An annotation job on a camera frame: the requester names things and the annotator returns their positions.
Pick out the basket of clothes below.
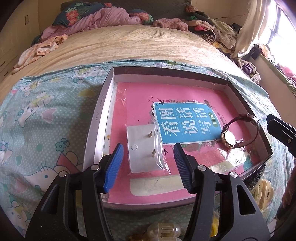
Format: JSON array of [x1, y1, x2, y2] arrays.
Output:
[[232, 58, 261, 84]]

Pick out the floral dark pillow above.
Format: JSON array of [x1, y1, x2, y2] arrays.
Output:
[[52, 1, 112, 27]]

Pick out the yellow hoop earrings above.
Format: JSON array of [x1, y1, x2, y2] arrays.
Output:
[[210, 212, 219, 237]]

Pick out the peach clothing on bed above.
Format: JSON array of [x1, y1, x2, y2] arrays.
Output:
[[11, 35, 68, 74]]

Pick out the beige bed cover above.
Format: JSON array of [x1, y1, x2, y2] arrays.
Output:
[[1, 25, 246, 100]]

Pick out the pile of clothes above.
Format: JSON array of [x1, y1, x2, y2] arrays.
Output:
[[182, 5, 242, 57]]

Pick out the cream wardrobe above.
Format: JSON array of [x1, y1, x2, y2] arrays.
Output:
[[1, 0, 40, 80]]

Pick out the Hello Kitty teal blanket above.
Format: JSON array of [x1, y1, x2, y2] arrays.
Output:
[[0, 59, 290, 241]]

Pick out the brown leather wrist watch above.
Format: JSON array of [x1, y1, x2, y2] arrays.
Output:
[[221, 113, 260, 149]]

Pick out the dark cardboard box tray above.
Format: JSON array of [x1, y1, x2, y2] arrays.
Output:
[[83, 66, 273, 210]]

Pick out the pearl bead hair claw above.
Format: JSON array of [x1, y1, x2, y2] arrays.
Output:
[[125, 222, 182, 241]]

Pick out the cream hair claw clip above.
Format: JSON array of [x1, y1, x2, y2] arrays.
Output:
[[251, 179, 274, 211]]

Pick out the pink crumpled quilt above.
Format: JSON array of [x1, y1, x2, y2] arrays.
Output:
[[40, 7, 142, 42]]

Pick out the cream curtain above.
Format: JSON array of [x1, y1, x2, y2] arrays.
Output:
[[230, 0, 271, 59]]

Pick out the white earring card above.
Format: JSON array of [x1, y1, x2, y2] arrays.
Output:
[[126, 123, 171, 177]]

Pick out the window ledge with clothes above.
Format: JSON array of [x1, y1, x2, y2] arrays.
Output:
[[250, 44, 295, 96]]

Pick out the pink fuzzy garment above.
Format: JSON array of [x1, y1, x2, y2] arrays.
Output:
[[152, 18, 189, 32]]

